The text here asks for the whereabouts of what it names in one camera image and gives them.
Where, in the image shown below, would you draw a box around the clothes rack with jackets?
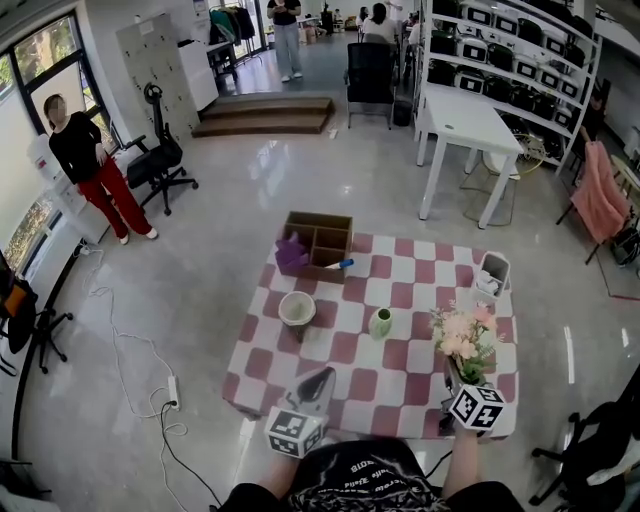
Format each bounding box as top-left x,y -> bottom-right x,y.
208,4 -> 256,51

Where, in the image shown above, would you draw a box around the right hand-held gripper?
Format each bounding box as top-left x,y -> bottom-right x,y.
438,357 -> 506,437

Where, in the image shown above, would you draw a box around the pale green vase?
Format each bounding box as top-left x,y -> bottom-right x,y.
368,307 -> 393,341

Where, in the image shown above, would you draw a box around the wire frame stool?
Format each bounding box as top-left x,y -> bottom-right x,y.
459,149 -> 521,226

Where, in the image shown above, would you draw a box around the brown wooden steps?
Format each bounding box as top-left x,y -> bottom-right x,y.
190,95 -> 335,140

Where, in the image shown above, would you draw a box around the brown wooden organizer box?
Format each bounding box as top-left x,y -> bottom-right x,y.
276,210 -> 354,285

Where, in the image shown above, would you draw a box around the white cable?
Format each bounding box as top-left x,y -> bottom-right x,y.
79,247 -> 176,381
117,389 -> 221,506

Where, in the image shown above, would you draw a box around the pink cloth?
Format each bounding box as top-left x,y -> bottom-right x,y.
569,141 -> 631,245

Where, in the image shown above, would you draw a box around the checkered cloth covered table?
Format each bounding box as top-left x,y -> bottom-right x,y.
222,232 -> 520,441

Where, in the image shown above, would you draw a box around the person's right forearm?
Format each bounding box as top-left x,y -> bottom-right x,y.
442,429 -> 484,501

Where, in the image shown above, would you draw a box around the small white bin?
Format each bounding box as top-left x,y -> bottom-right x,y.
474,251 -> 511,299

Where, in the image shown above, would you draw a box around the white shelf rack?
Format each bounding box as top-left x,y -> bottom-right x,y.
413,0 -> 604,176

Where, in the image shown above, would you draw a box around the water dispenser bottle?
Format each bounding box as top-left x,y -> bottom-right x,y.
27,133 -> 64,184

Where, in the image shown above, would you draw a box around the white water dispenser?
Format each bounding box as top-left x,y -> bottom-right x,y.
47,174 -> 111,245

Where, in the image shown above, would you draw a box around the pink artificial flowers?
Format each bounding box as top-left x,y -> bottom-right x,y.
429,299 -> 501,386

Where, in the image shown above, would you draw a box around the grey locker cabinet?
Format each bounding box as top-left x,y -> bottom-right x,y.
115,12 -> 201,141

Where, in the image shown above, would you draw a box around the rows of black white cases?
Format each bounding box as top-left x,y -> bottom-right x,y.
429,0 -> 599,156

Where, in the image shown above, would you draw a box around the person's left forearm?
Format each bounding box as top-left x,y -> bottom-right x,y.
257,452 -> 301,496

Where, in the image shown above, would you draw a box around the purple cloth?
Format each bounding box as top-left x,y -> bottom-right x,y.
274,230 -> 311,274

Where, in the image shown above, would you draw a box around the yellow hoop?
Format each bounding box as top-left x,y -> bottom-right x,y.
512,130 -> 547,179

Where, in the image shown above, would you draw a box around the white cabinet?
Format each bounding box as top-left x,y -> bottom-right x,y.
177,39 -> 220,112

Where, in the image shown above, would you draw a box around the black cable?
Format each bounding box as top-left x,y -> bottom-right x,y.
158,399 -> 224,506

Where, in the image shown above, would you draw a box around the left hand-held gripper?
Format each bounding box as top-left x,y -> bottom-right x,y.
263,366 -> 337,459

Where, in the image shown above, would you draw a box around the orange cushion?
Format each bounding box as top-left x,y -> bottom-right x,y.
2,284 -> 24,319

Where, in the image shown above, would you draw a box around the white desk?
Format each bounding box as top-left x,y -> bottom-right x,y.
415,87 -> 525,230

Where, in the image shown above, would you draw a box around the black visitor chair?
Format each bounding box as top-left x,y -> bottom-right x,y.
344,42 -> 400,131

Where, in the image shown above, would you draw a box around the person's black printed shirt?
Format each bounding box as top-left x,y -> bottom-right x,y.
214,439 -> 524,512

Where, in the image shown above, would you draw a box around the black office chair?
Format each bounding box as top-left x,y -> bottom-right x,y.
0,249 -> 75,376
529,387 -> 640,512
125,82 -> 200,217

